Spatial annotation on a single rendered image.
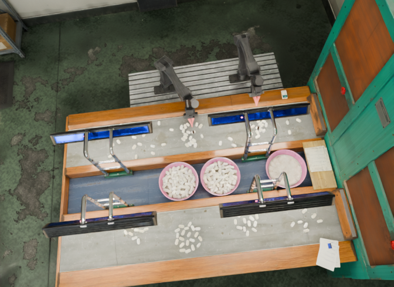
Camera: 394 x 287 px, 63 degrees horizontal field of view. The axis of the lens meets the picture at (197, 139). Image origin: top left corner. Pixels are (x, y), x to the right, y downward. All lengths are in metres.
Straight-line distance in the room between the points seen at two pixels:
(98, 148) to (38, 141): 1.24
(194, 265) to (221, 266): 0.16
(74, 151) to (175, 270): 1.10
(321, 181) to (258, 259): 0.64
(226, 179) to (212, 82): 0.82
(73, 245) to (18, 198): 1.27
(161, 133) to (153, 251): 0.81
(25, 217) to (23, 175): 0.41
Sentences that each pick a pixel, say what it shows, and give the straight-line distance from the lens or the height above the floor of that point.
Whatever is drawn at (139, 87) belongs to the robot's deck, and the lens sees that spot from 2.66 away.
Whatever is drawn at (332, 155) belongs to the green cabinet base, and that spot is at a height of 0.81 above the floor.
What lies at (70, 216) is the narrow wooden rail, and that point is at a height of 0.76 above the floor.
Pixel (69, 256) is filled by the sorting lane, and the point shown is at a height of 0.74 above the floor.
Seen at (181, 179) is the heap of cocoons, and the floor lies 0.74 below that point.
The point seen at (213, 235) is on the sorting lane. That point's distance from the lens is 2.13.
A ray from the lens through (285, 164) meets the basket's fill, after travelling 2.28.
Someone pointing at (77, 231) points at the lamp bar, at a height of 1.07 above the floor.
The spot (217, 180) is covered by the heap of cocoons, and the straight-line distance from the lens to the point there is 2.19.
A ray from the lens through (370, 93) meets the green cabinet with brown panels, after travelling 1.78.
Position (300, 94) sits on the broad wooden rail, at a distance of 2.49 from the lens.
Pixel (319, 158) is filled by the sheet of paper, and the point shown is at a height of 0.78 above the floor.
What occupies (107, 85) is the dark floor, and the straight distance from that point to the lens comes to 3.58.
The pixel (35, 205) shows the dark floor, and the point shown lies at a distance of 3.36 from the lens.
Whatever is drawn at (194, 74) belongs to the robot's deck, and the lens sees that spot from 2.65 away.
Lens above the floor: 2.85
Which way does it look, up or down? 67 degrees down
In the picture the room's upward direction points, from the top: 10 degrees counter-clockwise
